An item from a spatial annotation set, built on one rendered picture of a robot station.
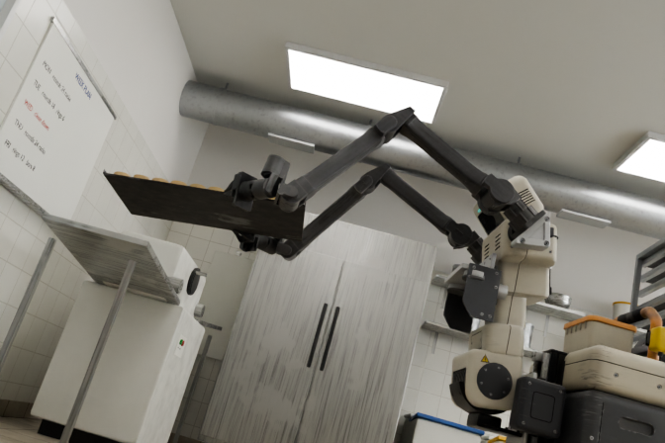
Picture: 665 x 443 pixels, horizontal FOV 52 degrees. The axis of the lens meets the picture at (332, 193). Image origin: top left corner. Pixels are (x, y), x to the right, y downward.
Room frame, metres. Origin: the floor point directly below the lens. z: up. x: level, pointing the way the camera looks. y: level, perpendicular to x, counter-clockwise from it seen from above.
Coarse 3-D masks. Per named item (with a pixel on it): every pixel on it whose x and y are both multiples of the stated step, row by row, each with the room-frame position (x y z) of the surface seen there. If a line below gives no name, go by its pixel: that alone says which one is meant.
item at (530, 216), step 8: (520, 200) 1.85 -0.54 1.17; (512, 208) 1.85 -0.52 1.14; (520, 208) 1.84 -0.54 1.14; (528, 208) 1.84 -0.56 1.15; (512, 216) 1.86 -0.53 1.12; (520, 216) 1.84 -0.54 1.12; (528, 216) 1.84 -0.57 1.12; (536, 216) 1.82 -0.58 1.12; (512, 224) 1.88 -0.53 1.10; (520, 224) 1.85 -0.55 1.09; (528, 224) 1.82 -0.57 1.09; (520, 232) 1.87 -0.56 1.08
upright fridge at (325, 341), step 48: (336, 240) 5.34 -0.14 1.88; (384, 240) 5.32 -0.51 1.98; (288, 288) 5.32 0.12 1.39; (336, 288) 5.34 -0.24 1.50; (384, 288) 5.26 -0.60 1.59; (240, 336) 5.34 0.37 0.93; (288, 336) 5.31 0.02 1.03; (336, 336) 5.28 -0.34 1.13; (384, 336) 5.26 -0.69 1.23; (240, 384) 5.33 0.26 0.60; (288, 384) 5.30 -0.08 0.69; (336, 384) 5.28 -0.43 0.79; (384, 384) 5.25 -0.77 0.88; (240, 432) 5.32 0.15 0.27; (288, 432) 5.30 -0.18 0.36; (336, 432) 5.27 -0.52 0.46; (384, 432) 5.24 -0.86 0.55
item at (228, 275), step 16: (224, 256) 6.23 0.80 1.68; (208, 272) 6.24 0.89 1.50; (224, 272) 6.22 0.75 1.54; (240, 272) 6.21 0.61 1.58; (208, 288) 6.23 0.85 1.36; (224, 288) 6.22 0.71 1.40; (240, 288) 6.21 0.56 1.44; (208, 304) 6.23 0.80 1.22; (224, 304) 6.22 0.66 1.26; (208, 320) 6.22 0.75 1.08; (224, 320) 6.21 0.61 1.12; (224, 336) 6.21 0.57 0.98; (208, 352) 6.22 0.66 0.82; (224, 352) 6.21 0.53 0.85
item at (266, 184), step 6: (264, 174) 1.80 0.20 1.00; (270, 174) 1.78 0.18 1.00; (258, 180) 1.79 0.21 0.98; (264, 180) 1.77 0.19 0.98; (270, 180) 1.78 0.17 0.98; (276, 180) 1.78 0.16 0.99; (252, 186) 1.80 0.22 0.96; (258, 186) 1.78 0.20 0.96; (264, 186) 1.77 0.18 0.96; (270, 186) 1.78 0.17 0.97; (276, 186) 1.80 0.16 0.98; (252, 192) 1.80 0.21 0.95; (258, 192) 1.79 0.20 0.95; (264, 192) 1.78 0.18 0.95; (270, 192) 1.78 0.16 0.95; (276, 192) 1.80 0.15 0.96; (258, 198) 1.81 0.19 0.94; (264, 198) 1.80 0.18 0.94; (270, 198) 1.80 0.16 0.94
